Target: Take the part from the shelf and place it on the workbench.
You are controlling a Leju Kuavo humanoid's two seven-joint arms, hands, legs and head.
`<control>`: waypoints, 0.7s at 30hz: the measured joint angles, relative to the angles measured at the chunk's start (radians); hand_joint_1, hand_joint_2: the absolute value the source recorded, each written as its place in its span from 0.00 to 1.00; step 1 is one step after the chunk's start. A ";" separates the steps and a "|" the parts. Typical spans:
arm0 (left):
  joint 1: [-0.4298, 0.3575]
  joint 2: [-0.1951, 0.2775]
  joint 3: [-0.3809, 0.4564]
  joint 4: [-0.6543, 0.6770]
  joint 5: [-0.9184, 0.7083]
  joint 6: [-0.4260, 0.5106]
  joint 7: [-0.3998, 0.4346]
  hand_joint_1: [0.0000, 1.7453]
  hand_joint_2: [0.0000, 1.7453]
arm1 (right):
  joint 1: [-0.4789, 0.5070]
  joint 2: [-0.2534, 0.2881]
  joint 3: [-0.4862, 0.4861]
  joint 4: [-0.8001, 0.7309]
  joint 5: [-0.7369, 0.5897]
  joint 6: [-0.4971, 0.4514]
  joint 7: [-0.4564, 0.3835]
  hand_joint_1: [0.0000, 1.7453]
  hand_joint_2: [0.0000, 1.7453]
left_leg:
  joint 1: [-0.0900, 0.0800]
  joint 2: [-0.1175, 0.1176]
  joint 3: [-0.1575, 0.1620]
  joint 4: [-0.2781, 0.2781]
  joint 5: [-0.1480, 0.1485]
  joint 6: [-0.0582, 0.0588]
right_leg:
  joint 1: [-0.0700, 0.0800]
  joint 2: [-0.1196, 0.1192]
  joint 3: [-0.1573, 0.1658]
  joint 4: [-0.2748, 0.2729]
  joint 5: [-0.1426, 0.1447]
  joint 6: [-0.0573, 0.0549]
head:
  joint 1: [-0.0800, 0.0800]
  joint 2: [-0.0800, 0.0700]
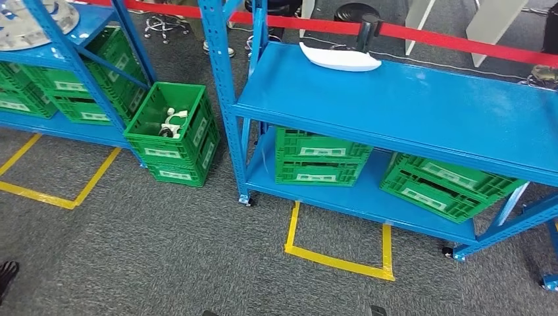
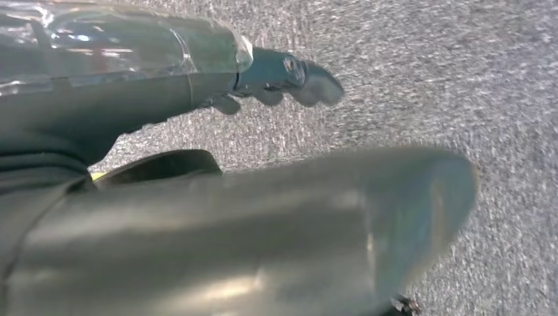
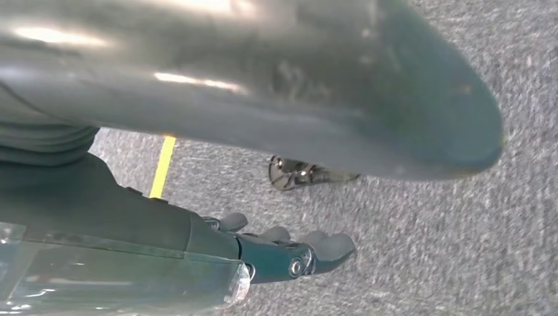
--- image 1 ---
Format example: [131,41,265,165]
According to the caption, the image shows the white curved plastic part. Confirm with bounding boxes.
[299,41,383,73]

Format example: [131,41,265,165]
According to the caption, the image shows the green open plastic crate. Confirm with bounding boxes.
[123,82,220,188]

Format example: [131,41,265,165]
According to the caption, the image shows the white plastic fittings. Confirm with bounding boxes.
[158,108,189,140]

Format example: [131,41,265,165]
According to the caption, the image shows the person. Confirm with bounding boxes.
[542,3,558,55]
[202,39,236,57]

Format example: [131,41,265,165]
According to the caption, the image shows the red barrier belt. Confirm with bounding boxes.
[82,0,558,68]

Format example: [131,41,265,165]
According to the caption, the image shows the white desk panel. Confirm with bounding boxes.
[465,0,528,68]
[405,0,437,55]
[299,0,316,38]

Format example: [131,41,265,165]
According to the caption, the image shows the chrome stool base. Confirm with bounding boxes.
[143,13,191,45]

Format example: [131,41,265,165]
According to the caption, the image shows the silver plastic wheel hubcap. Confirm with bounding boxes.
[0,0,81,52]

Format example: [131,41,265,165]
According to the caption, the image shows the black barrier post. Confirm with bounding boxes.
[355,13,384,53]

